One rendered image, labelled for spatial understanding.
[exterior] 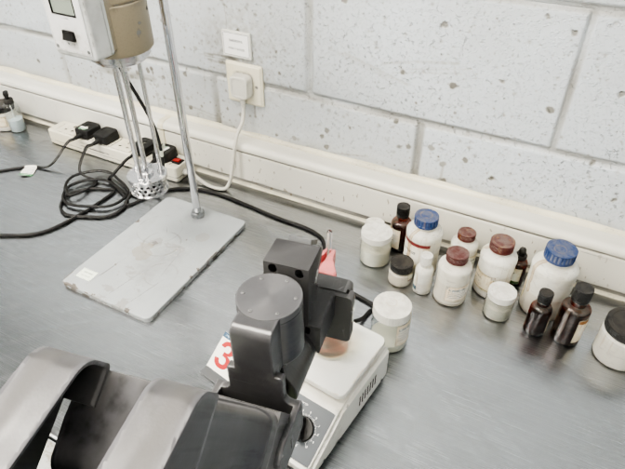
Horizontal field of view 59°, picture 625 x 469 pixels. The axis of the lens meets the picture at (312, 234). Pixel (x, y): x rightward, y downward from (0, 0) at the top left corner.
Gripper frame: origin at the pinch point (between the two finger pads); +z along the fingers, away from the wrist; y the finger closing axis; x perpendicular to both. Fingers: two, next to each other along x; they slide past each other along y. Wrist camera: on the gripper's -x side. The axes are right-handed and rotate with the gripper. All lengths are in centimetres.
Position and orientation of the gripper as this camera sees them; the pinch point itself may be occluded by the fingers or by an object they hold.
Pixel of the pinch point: (328, 257)
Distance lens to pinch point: 65.1
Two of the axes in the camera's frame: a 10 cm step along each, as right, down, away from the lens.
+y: -9.5, -2.0, 2.4
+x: -0.1, 7.9, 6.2
